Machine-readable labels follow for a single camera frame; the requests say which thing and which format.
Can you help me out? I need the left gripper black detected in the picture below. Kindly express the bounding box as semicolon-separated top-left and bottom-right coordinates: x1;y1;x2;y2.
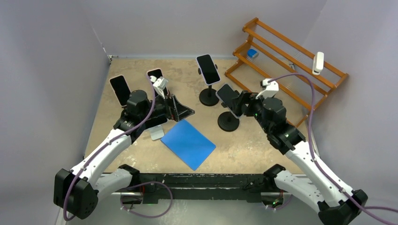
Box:
140;90;193;121

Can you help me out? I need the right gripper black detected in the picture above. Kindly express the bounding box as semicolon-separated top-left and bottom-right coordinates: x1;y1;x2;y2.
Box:
231;91;272;134

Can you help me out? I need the black round phone stand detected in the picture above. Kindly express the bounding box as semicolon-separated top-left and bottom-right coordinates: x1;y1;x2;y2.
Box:
217;111;240;132
198;68;219;106

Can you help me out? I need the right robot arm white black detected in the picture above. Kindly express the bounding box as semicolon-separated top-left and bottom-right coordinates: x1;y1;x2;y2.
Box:
227;90;368;225

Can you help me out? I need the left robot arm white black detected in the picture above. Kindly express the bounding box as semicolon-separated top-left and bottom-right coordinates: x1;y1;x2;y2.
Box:
54;90;195;221

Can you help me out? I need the silver phone stand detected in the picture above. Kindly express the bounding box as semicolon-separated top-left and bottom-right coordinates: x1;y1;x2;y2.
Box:
148;125;164;141

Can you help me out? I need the pink phone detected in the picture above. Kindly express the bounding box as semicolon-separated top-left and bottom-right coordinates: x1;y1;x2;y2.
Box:
109;75;131;107
147;68;170;96

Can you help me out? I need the phone in lilac case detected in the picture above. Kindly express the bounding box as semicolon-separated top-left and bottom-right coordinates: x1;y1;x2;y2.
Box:
196;54;221;85

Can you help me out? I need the far left pink phone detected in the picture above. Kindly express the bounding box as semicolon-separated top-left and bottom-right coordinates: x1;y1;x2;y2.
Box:
109;75;131;107

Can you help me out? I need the blue mat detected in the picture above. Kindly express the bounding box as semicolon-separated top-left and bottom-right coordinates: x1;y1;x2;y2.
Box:
161;120;216;171

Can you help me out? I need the orange wooden rack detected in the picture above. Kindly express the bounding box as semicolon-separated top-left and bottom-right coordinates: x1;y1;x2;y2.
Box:
225;17;348;127

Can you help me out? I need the blue white eraser block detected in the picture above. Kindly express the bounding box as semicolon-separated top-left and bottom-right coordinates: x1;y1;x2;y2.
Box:
247;49;259;59

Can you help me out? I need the white stapler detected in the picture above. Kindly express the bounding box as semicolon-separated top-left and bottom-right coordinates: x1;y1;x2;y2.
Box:
312;52;324;75

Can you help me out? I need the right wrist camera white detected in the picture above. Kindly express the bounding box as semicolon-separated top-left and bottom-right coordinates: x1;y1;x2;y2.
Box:
255;78;279;99

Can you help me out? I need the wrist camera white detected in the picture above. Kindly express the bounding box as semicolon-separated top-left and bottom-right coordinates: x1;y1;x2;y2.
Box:
150;76;168;99
255;78;279;99

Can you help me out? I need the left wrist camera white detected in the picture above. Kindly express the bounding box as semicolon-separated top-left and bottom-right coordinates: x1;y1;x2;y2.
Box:
150;76;168;99

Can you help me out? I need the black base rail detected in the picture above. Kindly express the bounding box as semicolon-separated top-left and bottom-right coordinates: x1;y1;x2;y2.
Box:
117;173;281;204

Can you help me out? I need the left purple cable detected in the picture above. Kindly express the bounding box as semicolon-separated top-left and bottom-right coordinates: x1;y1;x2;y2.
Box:
63;74;174;221

